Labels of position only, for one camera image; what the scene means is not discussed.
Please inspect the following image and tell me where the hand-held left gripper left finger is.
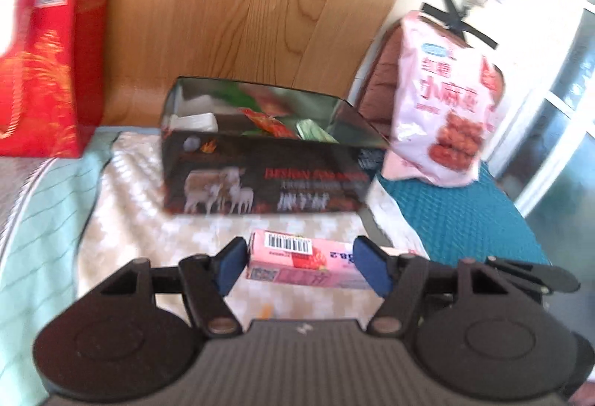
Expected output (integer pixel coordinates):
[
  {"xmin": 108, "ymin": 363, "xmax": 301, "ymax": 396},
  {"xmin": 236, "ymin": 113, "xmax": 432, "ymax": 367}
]
[{"xmin": 100, "ymin": 237, "xmax": 247, "ymax": 338}]

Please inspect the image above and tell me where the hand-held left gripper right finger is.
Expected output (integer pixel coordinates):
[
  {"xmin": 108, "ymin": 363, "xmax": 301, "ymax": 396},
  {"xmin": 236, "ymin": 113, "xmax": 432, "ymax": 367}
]
[{"xmin": 353, "ymin": 236, "xmax": 509, "ymax": 337}]

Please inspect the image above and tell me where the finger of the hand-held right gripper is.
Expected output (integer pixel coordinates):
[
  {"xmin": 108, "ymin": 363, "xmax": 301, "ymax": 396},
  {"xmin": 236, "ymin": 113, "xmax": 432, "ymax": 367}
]
[{"xmin": 486, "ymin": 255, "xmax": 581, "ymax": 295}]

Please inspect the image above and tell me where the pink snack carton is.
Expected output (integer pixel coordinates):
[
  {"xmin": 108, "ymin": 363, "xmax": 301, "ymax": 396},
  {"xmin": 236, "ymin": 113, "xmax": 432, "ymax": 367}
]
[{"xmin": 246, "ymin": 230, "xmax": 373, "ymax": 290}]

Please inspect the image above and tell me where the black printed box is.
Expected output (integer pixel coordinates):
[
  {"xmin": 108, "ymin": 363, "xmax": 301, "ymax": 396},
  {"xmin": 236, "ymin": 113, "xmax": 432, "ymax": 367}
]
[{"xmin": 160, "ymin": 78, "xmax": 390, "ymax": 216}]

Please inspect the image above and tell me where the pale green snack packet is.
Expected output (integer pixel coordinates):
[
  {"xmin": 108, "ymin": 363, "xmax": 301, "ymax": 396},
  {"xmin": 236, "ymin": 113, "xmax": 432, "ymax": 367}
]
[{"xmin": 296, "ymin": 119, "xmax": 340, "ymax": 144}]

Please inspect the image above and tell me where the beige and white snack packet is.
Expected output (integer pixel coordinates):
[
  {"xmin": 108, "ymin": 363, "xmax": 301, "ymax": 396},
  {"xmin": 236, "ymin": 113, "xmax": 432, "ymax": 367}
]
[{"xmin": 173, "ymin": 112, "xmax": 219, "ymax": 132}]

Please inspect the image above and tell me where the red snack packet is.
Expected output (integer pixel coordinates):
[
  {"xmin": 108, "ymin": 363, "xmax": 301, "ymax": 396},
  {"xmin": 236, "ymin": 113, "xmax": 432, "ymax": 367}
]
[{"xmin": 239, "ymin": 108, "xmax": 298, "ymax": 138}]

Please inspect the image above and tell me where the teal quilted mat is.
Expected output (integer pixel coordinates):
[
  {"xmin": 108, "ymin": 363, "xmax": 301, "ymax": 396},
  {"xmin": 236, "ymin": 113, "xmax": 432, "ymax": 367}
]
[{"xmin": 376, "ymin": 159, "xmax": 554, "ymax": 268}]

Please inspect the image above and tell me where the patterned bedsheet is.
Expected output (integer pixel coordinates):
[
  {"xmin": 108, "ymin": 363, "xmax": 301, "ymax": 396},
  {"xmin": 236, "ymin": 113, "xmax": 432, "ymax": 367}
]
[{"xmin": 0, "ymin": 127, "xmax": 431, "ymax": 406}]

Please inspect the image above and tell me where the brown cushion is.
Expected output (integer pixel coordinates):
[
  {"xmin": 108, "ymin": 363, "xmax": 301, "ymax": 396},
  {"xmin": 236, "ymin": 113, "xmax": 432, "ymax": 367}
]
[{"xmin": 353, "ymin": 22, "xmax": 505, "ymax": 141}]

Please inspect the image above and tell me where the large pink snack bag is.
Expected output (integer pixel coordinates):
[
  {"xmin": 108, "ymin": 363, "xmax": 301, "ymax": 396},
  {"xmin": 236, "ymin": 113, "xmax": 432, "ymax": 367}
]
[{"xmin": 383, "ymin": 10, "xmax": 506, "ymax": 188}]

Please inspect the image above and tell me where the black tape strip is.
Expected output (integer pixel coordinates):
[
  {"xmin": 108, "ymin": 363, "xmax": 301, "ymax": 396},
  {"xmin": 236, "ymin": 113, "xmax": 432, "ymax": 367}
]
[
  {"xmin": 436, "ymin": 0, "xmax": 470, "ymax": 23},
  {"xmin": 421, "ymin": 2, "xmax": 498, "ymax": 51}
]

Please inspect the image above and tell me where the wooden headboard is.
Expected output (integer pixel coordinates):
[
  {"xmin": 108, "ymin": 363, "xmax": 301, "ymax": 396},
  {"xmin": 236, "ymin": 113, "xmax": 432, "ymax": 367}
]
[{"xmin": 74, "ymin": 0, "xmax": 417, "ymax": 130}]

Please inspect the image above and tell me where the red gift box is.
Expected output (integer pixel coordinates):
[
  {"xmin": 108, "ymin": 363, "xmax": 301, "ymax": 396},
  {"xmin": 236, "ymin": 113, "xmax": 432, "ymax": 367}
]
[{"xmin": 0, "ymin": 0, "xmax": 112, "ymax": 158}]

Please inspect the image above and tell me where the white window frame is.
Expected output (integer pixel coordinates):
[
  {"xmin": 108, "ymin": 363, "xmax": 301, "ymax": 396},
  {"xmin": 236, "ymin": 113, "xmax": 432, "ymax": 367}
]
[{"xmin": 488, "ymin": 1, "xmax": 595, "ymax": 221}]

